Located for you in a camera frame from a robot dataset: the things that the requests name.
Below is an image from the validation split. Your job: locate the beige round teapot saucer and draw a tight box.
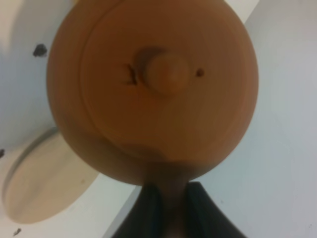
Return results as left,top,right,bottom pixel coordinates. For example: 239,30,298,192
2,127,99,224

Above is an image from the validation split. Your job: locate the brown clay teapot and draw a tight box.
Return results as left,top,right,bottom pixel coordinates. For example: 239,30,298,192
47,0,259,238

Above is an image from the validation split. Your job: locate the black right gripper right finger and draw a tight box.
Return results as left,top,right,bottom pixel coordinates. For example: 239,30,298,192
185,182,246,238

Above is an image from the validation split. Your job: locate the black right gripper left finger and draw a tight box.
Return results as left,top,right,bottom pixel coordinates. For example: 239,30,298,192
104,184,164,238

